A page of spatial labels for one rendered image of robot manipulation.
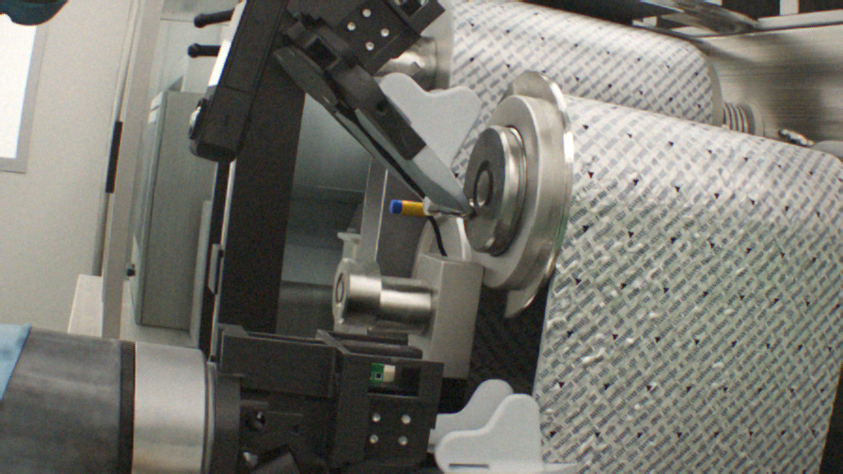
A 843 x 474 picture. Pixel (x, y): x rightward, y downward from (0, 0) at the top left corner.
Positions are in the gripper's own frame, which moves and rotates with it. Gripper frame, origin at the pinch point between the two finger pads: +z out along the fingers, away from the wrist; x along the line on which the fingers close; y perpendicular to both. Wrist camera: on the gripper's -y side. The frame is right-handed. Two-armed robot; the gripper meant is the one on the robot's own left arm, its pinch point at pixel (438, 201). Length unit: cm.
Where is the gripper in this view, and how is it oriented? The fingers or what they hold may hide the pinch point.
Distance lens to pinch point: 67.8
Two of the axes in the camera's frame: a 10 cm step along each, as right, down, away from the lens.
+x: -2.8, -0.8, 9.6
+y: 7.0, -7.0, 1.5
